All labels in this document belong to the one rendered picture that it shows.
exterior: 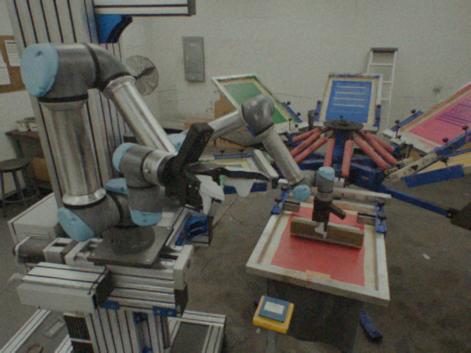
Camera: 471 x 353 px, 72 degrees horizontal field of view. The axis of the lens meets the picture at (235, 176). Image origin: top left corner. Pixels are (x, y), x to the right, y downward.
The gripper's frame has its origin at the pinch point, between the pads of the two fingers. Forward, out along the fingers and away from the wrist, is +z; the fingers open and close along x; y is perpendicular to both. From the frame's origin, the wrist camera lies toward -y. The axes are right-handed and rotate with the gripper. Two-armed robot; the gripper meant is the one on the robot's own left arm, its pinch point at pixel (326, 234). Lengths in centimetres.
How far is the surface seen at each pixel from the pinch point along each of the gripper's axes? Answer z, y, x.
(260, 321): 4, 18, 59
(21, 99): -36, 380, -142
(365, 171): 0, -19, -94
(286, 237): 4.1, 19.7, 2.1
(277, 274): 1.4, 16.8, 35.6
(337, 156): -7, 2, -101
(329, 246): 5.0, -2.1, 3.3
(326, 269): 5.0, -2.8, 21.0
